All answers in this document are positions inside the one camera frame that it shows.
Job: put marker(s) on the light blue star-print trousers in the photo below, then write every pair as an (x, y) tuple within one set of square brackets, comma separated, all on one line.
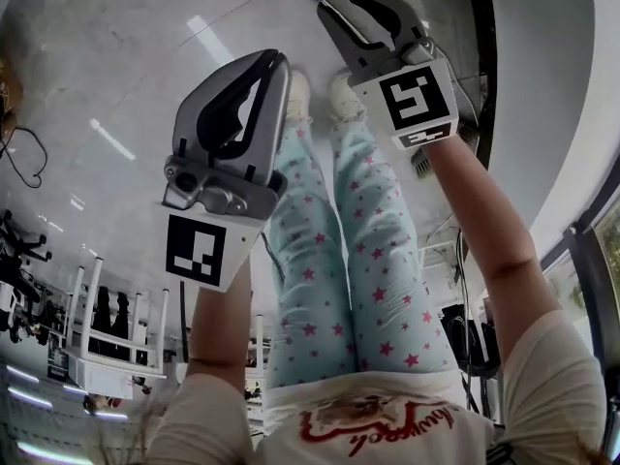
[(382, 259)]

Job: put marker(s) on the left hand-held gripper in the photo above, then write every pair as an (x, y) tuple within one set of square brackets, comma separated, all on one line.
[(194, 250)]

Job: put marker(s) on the person's cream right shoe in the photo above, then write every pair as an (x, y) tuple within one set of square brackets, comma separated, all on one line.
[(346, 97)]

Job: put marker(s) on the person's right forearm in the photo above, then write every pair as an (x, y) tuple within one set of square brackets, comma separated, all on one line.
[(484, 240)]

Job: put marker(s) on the black chair base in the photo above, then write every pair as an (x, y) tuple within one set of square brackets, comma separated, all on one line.
[(24, 250)]

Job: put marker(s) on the white desk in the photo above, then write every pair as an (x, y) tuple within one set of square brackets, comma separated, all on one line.
[(106, 376)]

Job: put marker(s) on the ceiling light strip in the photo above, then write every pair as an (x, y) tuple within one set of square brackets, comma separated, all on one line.
[(48, 453), (29, 397)]

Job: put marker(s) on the cream printed t-shirt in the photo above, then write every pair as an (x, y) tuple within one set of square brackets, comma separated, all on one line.
[(271, 429)]

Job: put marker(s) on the person's left forearm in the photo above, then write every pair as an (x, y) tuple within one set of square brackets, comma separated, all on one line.
[(218, 332)]

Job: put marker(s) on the person's cream left shoe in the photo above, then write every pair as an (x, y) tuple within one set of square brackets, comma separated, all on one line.
[(300, 95)]

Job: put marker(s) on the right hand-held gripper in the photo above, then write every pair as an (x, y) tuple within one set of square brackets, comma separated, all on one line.
[(416, 100)]

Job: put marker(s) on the glass window black frame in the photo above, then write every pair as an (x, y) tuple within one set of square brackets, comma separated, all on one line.
[(610, 259)]

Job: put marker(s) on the person's cream shoe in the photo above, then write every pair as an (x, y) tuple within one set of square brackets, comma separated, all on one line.
[(346, 97), (300, 95)]

